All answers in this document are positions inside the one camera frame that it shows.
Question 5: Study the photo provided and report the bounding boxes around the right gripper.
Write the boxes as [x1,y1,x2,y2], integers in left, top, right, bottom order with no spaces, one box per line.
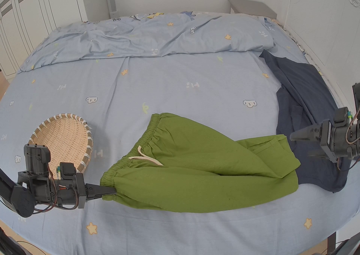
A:
[290,119,360,163]

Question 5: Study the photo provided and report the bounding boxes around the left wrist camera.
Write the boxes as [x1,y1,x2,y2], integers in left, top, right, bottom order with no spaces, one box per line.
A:
[56,162,77,181]

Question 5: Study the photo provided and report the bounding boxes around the dark blue garment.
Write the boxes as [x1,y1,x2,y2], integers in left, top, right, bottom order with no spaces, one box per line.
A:
[259,49,353,193]

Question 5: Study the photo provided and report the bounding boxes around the grey bedside table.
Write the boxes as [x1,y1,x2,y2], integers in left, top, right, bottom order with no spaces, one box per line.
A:
[227,0,277,19]

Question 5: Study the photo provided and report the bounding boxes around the green shorts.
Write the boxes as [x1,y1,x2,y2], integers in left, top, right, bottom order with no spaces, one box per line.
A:
[100,112,301,213]

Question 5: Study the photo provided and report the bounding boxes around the black cable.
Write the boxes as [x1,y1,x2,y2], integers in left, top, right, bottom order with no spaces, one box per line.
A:
[34,203,77,214]
[336,157,360,172]

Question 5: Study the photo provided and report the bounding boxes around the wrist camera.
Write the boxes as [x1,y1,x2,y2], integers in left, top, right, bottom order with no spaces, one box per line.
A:
[334,107,350,128]
[56,162,77,181]

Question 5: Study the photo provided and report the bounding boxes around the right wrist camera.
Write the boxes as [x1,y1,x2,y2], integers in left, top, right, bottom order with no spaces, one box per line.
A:
[334,107,350,128]

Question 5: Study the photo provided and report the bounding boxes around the round woven basket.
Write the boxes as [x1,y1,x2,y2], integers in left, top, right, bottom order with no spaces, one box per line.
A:
[28,113,93,175]

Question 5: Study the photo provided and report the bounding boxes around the white wardrobe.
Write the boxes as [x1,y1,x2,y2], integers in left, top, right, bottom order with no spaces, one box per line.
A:
[0,0,89,79]

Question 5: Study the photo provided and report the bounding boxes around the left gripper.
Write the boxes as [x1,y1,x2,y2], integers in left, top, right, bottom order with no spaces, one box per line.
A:
[37,173,117,209]

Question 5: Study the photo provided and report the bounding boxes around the pale blue quilt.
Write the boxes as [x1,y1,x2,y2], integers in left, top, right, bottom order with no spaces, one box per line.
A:
[17,12,277,74]

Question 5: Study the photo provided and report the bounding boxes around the bed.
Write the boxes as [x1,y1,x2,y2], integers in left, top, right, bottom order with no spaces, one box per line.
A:
[0,0,360,255]

